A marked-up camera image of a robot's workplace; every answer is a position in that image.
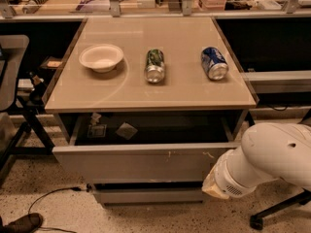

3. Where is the grey top drawer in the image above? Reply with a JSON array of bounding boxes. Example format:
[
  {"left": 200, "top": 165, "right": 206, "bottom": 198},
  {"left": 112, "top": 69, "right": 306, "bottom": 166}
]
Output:
[{"left": 53, "top": 115, "right": 238, "bottom": 183}]

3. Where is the grey drawer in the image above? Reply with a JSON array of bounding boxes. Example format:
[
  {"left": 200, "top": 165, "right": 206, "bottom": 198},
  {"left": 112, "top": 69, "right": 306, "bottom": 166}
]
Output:
[
  {"left": 92, "top": 182, "right": 203, "bottom": 205},
  {"left": 53, "top": 115, "right": 238, "bottom": 183}
]

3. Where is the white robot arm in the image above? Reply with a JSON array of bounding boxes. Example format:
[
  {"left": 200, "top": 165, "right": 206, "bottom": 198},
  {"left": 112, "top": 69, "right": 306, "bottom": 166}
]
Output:
[{"left": 202, "top": 122, "right": 311, "bottom": 199}]

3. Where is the grey lower drawer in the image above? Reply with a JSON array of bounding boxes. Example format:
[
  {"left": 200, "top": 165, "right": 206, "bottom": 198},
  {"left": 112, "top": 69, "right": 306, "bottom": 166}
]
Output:
[{"left": 92, "top": 182, "right": 203, "bottom": 205}]

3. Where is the beige top drawer cabinet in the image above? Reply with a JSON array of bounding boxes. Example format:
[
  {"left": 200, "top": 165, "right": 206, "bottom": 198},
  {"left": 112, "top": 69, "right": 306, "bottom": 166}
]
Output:
[{"left": 42, "top": 16, "right": 260, "bottom": 146}]

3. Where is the square paper card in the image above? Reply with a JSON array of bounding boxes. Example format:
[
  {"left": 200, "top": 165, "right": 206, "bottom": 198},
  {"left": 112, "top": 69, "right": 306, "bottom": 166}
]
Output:
[{"left": 116, "top": 122, "right": 138, "bottom": 140}]

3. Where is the blue soda can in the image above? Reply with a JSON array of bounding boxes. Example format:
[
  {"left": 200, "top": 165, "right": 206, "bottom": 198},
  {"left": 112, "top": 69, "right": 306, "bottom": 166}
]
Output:
[{"left": 201, "top": 47, "right": 228, "bottom": 81}]

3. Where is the green soda can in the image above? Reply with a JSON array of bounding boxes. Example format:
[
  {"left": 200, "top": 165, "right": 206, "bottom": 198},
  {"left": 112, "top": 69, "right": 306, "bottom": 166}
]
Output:
[{"left": 144, "top": 49, "right": 165, "bottom": 83}]

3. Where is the crumpled paper scrap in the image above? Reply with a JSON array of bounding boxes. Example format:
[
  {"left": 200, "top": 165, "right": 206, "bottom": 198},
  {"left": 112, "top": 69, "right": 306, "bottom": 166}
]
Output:
[{"left": 90, "top": 113, "right": 101, "bottom": 125}]

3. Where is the white paper bowl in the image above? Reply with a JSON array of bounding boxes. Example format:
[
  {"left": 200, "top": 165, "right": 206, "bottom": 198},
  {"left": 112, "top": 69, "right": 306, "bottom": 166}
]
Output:
[{"left": 79, "top": 44, "right": 124, "bottom": 73}]

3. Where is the black shoe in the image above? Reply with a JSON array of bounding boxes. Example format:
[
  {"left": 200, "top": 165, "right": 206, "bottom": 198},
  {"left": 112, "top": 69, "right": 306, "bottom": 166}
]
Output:
[{"left": 0, "top": 213, "right": 43, "bottom": 233}]

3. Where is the grey office chair left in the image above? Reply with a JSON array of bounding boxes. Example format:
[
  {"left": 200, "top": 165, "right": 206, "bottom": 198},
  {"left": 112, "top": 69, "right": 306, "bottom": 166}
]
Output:
[{"left": 0, "top": 35, "right": 54, "bottom": 182}]

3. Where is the black floor cable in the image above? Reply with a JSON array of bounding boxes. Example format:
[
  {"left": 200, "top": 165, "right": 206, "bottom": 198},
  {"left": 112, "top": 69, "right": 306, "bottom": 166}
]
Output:
[{"left": 27, "top": 185, "right": 93, "bottom": 233}]

